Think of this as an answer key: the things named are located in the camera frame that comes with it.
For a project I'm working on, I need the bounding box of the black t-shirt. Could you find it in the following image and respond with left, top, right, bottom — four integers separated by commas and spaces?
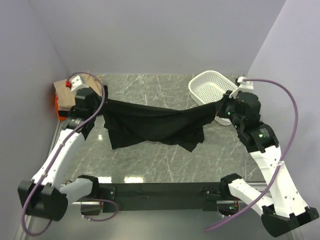
102, 98, 221, 152

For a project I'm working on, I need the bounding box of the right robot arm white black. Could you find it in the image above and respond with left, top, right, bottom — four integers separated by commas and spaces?
217, 90, 320, 238

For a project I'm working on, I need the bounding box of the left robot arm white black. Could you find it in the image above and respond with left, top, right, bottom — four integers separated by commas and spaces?
17, 86, 108, 221

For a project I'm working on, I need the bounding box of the folded beige t-shirt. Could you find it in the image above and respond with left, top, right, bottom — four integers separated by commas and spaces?
53, 73, 102, 106

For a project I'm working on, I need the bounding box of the white perforated plastic basket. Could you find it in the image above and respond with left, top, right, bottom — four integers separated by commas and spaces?
188, 70, 238, 127

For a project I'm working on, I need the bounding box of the folded orange t-shirt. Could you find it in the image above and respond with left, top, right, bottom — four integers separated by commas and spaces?
54, 93, 74, 122

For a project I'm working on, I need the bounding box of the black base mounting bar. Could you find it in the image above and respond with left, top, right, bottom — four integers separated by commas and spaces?
81, 182, 235, 211

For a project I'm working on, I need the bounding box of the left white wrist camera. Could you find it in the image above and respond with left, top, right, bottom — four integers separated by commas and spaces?
65, 75, 88, 94

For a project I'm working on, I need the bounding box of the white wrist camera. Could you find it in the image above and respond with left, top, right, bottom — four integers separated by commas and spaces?
229, 76, 254, 99
65, 75, 88, 94

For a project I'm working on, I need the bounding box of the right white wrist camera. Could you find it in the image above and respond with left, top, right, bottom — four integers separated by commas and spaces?
229, 76, 254, 99

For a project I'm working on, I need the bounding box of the aluminium rail frame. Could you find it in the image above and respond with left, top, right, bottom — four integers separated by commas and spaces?
14, 120, 61, 240

